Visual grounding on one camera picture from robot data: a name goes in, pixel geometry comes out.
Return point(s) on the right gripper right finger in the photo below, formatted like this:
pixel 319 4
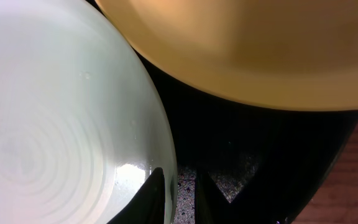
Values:
pixel 211 206

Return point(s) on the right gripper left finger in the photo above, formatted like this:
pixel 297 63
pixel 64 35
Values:
pixel 148 204

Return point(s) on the light blue plate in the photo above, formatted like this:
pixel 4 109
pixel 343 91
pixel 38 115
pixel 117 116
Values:
pixel 82 126

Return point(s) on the black round tray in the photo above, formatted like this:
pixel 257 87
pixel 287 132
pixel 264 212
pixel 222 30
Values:
pixel 267 162

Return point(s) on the yellow plate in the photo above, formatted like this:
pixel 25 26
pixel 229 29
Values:
pixel 284 54

